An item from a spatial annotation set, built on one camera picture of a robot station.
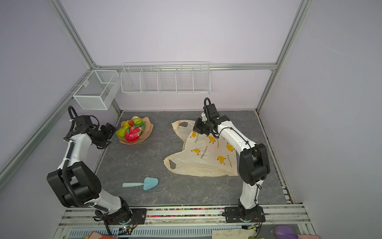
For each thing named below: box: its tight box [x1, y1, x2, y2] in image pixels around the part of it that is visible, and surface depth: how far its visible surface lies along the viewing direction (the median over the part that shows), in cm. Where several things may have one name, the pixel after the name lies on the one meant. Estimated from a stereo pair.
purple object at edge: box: [270, 225, 299, 239], surface depth 70 cm
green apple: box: [132, 117, 143, 125], surface depth 106 cm
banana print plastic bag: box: [163, 120, 240, 177], surface depth 87 cm
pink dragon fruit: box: [124, 121, 146, 142], surface depth 99 cm
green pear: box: [116, 125, 130, 138], surface depth 99 cm
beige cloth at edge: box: [211, 228, 258, 239], surface depth 70 cm
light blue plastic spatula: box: [122, 177, 159, 191], surface depth 85 cm
